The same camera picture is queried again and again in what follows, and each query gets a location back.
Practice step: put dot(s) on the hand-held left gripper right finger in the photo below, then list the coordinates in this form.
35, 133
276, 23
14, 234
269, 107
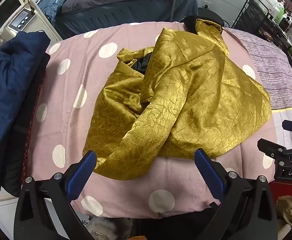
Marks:
208, 176

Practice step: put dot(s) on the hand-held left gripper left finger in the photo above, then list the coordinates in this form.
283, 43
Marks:
82, 172

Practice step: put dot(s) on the gold satin jacket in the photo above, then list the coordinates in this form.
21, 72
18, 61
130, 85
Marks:
186, 92

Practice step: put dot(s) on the red box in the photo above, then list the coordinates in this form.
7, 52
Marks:
283, 188

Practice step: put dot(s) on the tan cloth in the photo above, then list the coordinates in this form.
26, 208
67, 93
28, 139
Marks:
288, 210

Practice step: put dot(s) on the grey striped quilt yellow trim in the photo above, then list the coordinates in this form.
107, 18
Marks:
273, 75

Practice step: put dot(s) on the fur trimmed garment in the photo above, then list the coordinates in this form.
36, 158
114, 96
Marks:
103, 228

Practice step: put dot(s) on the black padded jacket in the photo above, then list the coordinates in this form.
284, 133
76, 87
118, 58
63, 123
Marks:
16, 160

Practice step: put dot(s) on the pink polka dot blanket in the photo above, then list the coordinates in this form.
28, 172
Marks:
73, 80

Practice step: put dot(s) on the green bottle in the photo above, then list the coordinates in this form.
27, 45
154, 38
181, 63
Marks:
280, 13

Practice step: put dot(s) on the black metal rack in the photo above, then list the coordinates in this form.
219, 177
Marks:
255, 17

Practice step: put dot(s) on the navy blue jacket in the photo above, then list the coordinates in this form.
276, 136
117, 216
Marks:
8, 80

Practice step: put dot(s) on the row of white bottles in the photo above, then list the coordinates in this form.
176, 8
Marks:
273, 1

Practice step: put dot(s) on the black round seat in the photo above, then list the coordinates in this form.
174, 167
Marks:
208, 13

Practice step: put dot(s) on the black fuzzy cloth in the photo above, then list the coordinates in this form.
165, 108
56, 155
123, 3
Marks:
189, 24

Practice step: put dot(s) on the dark blue bed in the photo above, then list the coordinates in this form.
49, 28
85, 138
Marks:
116, 22

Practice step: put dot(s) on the white machine with panel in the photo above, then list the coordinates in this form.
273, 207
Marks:
22, 20

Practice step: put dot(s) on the blue ruffled bedding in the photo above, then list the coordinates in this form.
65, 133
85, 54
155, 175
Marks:
53, 2

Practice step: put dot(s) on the grey pole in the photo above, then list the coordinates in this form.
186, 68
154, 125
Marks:
175, 0

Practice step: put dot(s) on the white monitor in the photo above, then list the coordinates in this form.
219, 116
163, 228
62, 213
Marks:
5, 10

